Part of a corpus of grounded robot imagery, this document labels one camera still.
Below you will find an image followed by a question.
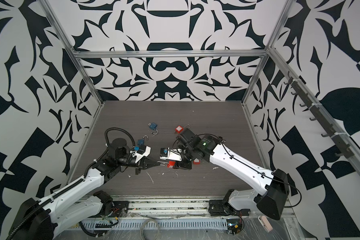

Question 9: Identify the red padlock front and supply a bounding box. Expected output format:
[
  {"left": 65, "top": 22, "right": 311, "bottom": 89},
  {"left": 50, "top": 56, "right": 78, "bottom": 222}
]
[{"left": 167, "top": 161, "right": 176, "bottom": 168}]

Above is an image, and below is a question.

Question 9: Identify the blue padlock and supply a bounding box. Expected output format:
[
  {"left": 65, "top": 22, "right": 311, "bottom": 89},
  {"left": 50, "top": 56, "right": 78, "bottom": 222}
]
[
  {"left": 148, "top": 122, "right": 159, "bottom": 136},
  {"left": 137, "top": 135, "right": 149, "bottom": 147}
]

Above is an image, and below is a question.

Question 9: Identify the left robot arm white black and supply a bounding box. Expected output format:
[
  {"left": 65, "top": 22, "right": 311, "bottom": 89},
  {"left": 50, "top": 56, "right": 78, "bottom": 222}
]
[{"left": 7, "top": 127, "right": 160, "bottom": 240}]

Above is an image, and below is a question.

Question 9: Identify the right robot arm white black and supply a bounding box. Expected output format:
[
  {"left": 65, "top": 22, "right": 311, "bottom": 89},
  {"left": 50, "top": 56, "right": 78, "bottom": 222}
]
[{"left": 176, "top": 129, "right": 293, "bottom": 220}]

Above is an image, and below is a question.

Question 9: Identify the small circuit board right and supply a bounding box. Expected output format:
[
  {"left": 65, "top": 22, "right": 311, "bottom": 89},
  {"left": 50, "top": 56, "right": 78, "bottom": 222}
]
[{"left": 227, "top": 219, "right": 245, "bottom": 235}]

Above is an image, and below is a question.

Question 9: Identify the pink white clip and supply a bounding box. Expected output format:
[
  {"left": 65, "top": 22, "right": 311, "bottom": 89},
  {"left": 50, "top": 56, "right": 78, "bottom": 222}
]
[{"left": 258, "top": 216, "right": 273, "bottom": 233}]

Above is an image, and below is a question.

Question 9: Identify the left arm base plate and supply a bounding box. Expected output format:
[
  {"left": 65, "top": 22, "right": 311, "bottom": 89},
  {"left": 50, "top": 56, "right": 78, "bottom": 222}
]
[{"left": 104, "top": 201, "right": 130, "bottom": 217}]

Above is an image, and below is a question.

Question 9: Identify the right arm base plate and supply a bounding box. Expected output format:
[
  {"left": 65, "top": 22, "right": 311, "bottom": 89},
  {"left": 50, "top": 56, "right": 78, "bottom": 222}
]
[{"left": 208, "top": 200, "right": 251, "bottom": 217}]

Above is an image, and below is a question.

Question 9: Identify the white slotted cable duct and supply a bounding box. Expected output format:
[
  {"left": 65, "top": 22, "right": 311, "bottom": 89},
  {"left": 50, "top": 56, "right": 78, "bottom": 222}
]
[{"left": 83, "top": 219, "right": 227, "bottom": 231}]

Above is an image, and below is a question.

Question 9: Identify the coiled grey cable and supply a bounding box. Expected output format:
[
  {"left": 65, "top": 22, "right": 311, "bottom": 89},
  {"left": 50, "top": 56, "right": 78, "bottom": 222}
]
[{"left": 139, "top": 218, "right": 162, "bottom": 240}]

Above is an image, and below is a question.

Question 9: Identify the aluminium frame crossbar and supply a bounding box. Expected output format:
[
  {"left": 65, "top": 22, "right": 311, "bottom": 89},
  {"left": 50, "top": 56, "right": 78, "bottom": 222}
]
[{"left": 73, "top": 50, "right": 266, "bottom": 59}]

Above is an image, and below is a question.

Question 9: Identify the grey hook rail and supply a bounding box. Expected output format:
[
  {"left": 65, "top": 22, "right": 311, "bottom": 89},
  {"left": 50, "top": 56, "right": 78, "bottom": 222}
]
[{"left": 285, "top": 73, "right": 355, "bottom": 159}]

